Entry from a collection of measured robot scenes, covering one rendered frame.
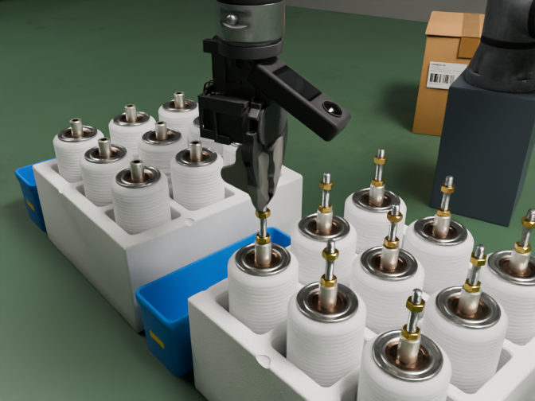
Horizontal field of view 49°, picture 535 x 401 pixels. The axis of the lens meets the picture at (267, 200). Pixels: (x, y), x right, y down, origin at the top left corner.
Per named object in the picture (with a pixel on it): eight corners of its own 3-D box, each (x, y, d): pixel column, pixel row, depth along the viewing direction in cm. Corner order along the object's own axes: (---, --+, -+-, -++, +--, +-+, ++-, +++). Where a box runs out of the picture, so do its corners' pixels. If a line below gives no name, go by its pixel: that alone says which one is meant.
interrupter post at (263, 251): (264, 254, 80) (263, 233, 78) (275, 262, 78) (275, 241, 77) (250, 260, 79) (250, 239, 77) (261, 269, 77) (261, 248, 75)
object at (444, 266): (397, 301, 99) (410, 209, 90) (456, 313, 96) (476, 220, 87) (388, 340, 91) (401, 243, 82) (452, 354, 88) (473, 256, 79)
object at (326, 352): (352, 379, 84) (362, 278, 75) (359, 436, 76) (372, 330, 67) (285, 378, 84) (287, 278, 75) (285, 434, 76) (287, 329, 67)
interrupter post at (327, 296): (336, 297, 72) (337, 276, 70) (337, 311, 70) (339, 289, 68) (316, 297, 72) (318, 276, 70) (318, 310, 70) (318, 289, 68)
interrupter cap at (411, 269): (357, 279, 75) (358, 275, 75) (361, 247, 82) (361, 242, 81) (418, 286, 74) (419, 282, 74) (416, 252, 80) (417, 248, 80)
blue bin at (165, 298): (271, 274, 116) (271, 223, 110) (310, 302, 109) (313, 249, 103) (139, 346, 99) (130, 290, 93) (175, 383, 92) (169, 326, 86)
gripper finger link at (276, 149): (243, 187, 79) (240, 124, 74) (283, 196, 77) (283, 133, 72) (232, 198, 77) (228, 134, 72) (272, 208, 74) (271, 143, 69)
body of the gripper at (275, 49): (231, 121, 75) (228, 26, 69) (291, 133, 72) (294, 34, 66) (199, 143, 69) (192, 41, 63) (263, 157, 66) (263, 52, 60)
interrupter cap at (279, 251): (267, 239, 83) (267, 235, 83) (302, 263, 78) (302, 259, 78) (223, 258, 79) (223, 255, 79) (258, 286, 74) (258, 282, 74)
